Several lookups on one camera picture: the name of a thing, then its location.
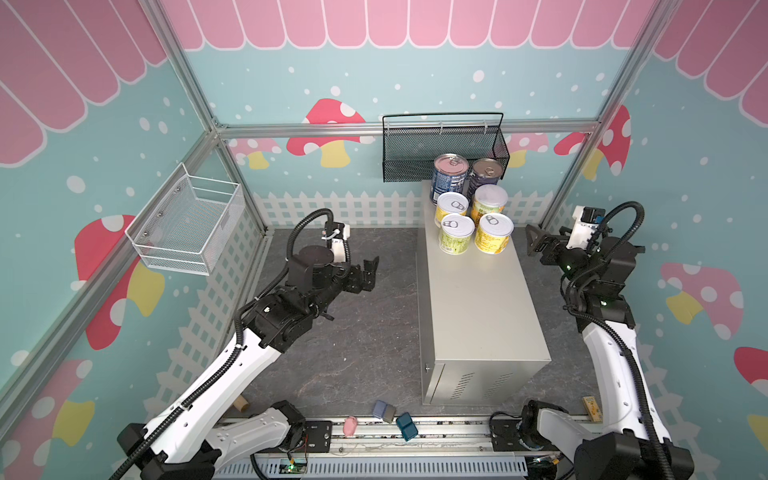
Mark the yellow can white lid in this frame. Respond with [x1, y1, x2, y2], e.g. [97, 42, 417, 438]
[438, 214, 475, 255]
[470, 184, 509, 224]
[475, 213, 514, 255]
[434, 192, 469, 227]

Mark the dark blue tall can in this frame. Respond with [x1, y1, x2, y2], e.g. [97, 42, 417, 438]
[467, 158, 504, 197]

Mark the blue can pink lid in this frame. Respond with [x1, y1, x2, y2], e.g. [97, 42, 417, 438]
[430, 153, 469, 204]

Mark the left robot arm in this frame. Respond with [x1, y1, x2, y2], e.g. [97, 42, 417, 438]
[111, 208, 379, 479]

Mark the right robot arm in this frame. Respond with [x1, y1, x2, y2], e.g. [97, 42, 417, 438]
[517, 201, 695, 479]

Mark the grey metal cabinet counter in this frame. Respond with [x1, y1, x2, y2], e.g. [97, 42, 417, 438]
[416, 181, 551, 406]

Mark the grey purple toy block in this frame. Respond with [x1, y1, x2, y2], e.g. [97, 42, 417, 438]
[372, 400, 396, 423]

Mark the pink toy block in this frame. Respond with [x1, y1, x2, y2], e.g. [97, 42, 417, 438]
[343, 416, 359, 438]

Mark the teal toy block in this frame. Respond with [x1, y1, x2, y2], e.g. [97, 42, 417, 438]
[395, 412, 419, 442]

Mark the wooden mallet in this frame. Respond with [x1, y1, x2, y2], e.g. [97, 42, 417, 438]
[232, 395, 250, 413]

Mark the small wooden block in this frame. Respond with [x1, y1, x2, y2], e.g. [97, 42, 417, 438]
[582, 396, 603, 423]

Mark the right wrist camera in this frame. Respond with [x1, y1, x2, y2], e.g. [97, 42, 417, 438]
[566, 206, 606, 250]

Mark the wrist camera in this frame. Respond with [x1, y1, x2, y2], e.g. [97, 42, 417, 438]
[566, 206, 606, 250]
[322, 221, 351, 263]

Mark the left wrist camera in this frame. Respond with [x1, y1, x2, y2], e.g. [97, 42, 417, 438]
[322, 221, 351, 263]

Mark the black wire mesh basket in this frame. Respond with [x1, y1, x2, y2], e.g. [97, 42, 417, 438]
[381, 112, 510, 182]

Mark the white wire mesh basket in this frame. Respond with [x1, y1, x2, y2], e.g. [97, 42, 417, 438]
[125, 164, 245, 276]

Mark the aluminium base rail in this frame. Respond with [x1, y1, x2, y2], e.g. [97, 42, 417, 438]
[209, 413, 576, 479]

